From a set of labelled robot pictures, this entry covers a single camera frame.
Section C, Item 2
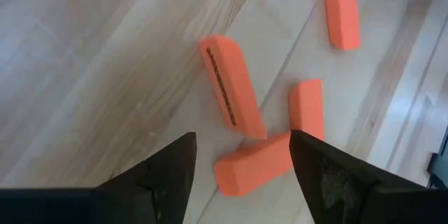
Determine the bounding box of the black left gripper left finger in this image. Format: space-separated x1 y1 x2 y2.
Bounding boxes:
0 132 198 224

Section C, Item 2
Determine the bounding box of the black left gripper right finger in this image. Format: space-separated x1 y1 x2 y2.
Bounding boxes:
288 129 448 224

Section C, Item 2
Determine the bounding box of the orange eraser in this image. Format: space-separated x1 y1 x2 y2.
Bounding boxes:
288 78 326 141
321 0 362 51
198 34 268 140
213 131 294 197

